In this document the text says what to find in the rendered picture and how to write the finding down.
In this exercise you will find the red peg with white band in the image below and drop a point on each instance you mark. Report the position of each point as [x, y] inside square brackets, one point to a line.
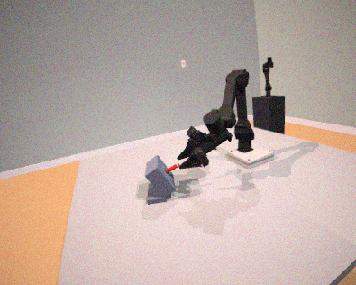
[172, 168]

